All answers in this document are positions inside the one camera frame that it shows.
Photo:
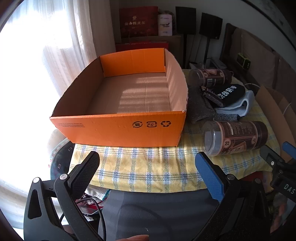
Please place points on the person's left hand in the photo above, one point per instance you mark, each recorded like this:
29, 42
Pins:
136, 238

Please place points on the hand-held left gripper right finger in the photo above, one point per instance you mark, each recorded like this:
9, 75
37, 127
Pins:
209, 178

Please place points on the dark grey sock white logo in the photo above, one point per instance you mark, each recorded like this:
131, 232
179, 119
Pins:
198, 106

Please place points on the orange cardboard box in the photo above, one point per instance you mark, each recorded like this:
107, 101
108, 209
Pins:
115, 129

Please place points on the white sheer curtain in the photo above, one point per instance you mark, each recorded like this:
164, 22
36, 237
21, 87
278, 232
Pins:
81, 34

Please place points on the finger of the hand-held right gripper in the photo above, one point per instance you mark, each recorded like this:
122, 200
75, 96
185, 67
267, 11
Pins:
269, 154
289, 149

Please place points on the brown-label plastic jar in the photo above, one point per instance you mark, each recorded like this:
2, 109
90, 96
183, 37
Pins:
235, 136
208, 77

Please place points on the black sock with white characters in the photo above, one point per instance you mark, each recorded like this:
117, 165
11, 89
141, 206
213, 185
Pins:
231, 93

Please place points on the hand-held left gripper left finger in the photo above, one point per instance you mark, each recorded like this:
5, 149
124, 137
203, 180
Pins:
86, 166

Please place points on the red gift bag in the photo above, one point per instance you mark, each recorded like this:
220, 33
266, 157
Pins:
138, 46

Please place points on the green clock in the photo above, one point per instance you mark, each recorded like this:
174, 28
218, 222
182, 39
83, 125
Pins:
243, 60

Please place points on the brown padded headboard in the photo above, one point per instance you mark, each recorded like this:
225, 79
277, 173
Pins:
254, 51

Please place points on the open brown cardboard box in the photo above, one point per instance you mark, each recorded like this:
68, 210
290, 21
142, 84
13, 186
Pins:
272, 109

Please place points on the dark red gift box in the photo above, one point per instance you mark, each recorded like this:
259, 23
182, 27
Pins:
138, 20

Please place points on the person's leg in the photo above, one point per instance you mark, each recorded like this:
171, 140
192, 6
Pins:
150, 208

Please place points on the white tissue roll pack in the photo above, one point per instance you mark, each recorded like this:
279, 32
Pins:
165, 24

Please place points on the yellow plaid blanket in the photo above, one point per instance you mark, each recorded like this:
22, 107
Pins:
150, 166

